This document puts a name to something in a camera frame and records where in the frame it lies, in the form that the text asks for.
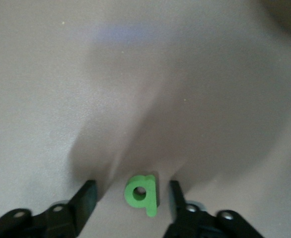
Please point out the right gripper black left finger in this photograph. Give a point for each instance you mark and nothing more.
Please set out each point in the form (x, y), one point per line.
(61, 220)

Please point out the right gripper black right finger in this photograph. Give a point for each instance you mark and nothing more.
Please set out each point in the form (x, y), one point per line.
(192, 223)

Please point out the green letter q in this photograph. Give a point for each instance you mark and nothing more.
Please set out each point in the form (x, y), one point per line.
(151, 198)

